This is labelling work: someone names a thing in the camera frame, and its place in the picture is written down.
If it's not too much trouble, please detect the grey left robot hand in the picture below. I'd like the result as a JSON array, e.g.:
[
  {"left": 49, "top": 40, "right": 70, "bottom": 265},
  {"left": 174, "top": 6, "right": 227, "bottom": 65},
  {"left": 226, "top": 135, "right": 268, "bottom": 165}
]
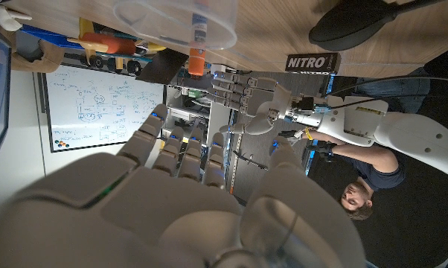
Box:
[{"left": 205, "top": 70, "right": 303, "bottom": 135}]

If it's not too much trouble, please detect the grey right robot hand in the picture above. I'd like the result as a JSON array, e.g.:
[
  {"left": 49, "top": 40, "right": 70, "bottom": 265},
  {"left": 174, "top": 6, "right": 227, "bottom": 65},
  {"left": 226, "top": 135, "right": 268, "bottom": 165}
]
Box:
[{"left": 0, "top": 103, "right": 366, "bottom": 268}]

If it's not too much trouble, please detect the orange glue stick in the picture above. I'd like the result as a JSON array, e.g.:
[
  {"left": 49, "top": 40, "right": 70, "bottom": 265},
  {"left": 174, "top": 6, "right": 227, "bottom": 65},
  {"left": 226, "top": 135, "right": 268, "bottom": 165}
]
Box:
[{"left": 188, "top": 0, "right": 210, "bottom": 77}]

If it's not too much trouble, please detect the black rubber air blower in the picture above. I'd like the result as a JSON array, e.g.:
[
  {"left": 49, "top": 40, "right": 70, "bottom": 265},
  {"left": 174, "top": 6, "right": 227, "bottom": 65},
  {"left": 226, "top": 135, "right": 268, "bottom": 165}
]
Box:
[{"left": 308, "top": 0, "right": 444, "bottom": 52}]

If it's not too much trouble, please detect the clear plastic measuring cup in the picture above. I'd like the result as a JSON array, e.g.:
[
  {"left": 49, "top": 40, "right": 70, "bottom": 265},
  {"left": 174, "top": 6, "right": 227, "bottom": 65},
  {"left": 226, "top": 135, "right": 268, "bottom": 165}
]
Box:
[{"left": 112, "top": 0, "right": 239, "bottom": 51}]

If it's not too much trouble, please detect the white shelf cabinet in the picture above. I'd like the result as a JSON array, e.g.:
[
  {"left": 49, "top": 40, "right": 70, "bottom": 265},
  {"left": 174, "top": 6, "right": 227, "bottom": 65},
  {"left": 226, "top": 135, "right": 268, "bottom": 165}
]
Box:
[{"left": 164, "top": 83, "right": 232, "bottom": 146}]

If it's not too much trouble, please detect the black Nitro box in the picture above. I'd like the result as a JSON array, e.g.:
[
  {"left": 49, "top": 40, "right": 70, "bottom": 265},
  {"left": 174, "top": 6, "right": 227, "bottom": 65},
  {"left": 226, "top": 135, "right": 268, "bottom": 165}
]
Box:
[{"left": 285, "top": 52, "right": 342, "bottom": 74}]

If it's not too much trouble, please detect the whiteboard with writing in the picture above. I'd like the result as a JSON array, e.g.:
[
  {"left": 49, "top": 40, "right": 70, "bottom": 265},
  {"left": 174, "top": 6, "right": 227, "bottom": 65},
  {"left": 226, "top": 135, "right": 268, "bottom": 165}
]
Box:
[{"left": 41, "top": 63, "right": 166, "bottom": 153}]

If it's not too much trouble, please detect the person in dark shirt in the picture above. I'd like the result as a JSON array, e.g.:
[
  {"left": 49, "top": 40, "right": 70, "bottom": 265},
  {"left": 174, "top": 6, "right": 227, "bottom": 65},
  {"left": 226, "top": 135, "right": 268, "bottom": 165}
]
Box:
[{"left": 278, "top": 66, "right": 432, "bottom": 221}]

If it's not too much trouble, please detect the colourful toy airplane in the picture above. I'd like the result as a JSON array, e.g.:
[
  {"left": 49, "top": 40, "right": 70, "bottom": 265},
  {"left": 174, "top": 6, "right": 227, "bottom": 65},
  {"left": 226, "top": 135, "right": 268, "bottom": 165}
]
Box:
[{"left": 66, "top": 17, "right": 167, "bottom": 75}]

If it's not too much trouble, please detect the brown cardboard sheet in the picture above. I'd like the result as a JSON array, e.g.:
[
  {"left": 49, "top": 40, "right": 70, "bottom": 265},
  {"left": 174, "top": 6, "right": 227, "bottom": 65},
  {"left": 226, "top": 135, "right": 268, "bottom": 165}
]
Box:
[{"left": 6, "top": 33, "right": 65, "bottom": 74}]

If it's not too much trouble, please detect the white plush toy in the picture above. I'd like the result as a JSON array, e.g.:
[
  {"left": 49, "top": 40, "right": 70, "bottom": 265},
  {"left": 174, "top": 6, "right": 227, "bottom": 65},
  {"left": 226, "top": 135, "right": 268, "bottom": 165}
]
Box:
[{"left": 0, "top": 4, "right": 33, "bottom": 33}]

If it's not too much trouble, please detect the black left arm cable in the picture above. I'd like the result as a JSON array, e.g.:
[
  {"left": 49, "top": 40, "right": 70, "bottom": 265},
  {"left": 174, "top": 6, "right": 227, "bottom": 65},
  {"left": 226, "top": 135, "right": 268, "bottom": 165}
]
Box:
[{"left": 326, "top": 75, "right": 448, "bottom": 98}]

